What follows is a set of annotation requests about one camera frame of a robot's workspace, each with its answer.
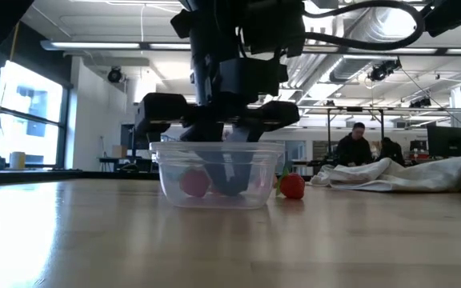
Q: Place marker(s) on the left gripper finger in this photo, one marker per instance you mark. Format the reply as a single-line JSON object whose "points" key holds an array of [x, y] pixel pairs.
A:
{"points": [[242, 160], [210, 160]]}

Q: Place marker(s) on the red strawberry long stem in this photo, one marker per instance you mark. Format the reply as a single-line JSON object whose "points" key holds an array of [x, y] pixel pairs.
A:
{"points": [[194, 182]]}

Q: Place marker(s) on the clear plastic tupperware container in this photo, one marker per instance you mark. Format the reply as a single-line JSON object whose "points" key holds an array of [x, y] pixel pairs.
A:
{"points": [[174, 196]]}

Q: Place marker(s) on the red strawberry with leaf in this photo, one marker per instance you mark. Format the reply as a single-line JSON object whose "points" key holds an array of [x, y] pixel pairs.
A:
{"points": [[293, 186]]}

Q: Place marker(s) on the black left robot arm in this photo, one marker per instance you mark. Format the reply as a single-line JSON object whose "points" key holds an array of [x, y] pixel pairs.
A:
{"points": [[210, 24]]}

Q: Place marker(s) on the black computer monitor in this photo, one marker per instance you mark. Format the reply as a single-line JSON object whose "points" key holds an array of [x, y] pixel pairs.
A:
{"points": [[448, 140], [127, 136]]}

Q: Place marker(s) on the brown cardboard box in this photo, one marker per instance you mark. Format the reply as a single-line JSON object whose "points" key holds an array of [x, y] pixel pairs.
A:
{"points": [[119, 151]]}

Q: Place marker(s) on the dark background desk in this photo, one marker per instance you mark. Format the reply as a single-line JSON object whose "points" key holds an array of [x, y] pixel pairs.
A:
{"points": [[110, 161]]}

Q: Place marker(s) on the black overhead rig beam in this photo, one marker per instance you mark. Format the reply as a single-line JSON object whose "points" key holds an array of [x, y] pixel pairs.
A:
{"points": [[94, 45]]}

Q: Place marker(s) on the person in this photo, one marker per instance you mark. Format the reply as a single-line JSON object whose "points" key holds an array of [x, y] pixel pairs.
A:
{"points": [[391, 152], [353, 148]]}

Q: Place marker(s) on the large room window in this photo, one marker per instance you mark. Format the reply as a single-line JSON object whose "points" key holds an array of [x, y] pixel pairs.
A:
{"points": [[26, 120]]}

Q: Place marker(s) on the white checked cloth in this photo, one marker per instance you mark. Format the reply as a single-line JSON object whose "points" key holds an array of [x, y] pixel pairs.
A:
{"points": [[394, 176]]}

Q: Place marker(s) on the white cylindrical cup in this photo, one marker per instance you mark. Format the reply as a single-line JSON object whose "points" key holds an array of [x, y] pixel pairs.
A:
{"points": [[17, 160]]}

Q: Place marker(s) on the black round ceiling camera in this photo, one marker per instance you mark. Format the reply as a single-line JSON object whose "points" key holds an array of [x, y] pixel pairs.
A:
{"points": [[382, 70], [115, 75]]}

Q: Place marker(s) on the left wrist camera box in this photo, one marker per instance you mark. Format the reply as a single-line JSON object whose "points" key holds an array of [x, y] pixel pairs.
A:
{"points": [[250, 78]]}

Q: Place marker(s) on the black background rig frame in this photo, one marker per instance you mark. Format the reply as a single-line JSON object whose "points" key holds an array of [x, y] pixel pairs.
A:
{"points": [[354, 108]]}

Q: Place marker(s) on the black aluminium table frame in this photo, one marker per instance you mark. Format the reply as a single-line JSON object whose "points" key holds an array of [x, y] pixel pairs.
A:
{"points": [[54, 174]]}

